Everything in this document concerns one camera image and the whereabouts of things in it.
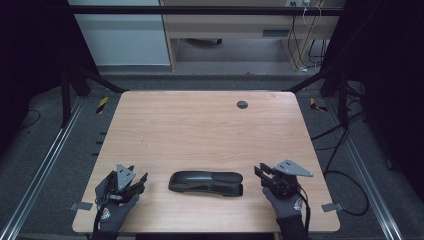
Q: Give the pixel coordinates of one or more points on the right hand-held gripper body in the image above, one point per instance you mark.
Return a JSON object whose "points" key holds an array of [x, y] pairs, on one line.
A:
{"points": [[283, 185]]}

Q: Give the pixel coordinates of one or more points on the dark round table grommet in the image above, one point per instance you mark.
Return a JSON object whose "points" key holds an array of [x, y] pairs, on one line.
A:
{"points": [[242, 104]]}

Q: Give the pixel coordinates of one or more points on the person's right hand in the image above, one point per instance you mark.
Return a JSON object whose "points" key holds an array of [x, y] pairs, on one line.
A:
{"points": [[286, 207]]}

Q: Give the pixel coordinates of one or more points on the aluminium floor rail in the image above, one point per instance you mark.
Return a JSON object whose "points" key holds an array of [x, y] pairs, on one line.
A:
{"points": [[366, 173], [43, 166]]}

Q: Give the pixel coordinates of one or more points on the black frame strut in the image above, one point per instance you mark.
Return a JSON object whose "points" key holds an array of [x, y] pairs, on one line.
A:
{"points": [[343, 100], [66, 100]]}

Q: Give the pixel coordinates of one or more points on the black curtain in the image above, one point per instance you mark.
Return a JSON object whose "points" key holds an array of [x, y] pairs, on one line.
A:
{"points": [[390, 66], [30, 50]]}

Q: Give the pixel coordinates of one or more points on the grey tape tab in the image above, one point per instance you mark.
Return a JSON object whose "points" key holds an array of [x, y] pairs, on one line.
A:
{"points": [[331, 207], [80, 206]]}

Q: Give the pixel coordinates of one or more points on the yellow black striped tape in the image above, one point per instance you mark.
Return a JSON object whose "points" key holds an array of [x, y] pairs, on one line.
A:
{"points": [[315, 106]]}

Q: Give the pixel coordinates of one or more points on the light wooden desk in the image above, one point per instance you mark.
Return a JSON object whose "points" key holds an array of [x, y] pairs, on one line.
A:
{"points": [[233, 23]]}

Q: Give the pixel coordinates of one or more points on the black stapler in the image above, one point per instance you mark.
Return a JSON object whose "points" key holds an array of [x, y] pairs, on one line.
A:
{"points": [[205, 183]]}

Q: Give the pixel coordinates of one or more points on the black horizontal frame bar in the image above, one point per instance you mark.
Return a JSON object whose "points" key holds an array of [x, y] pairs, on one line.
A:
{"points": [[200, 10]]}

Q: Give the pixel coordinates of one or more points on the white cabinet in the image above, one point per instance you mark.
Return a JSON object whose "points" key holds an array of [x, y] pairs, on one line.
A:
{"points": [[123, 40]]}

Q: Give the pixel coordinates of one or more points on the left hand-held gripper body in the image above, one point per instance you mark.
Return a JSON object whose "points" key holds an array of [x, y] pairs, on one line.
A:
{"points": [[124, 176]]}

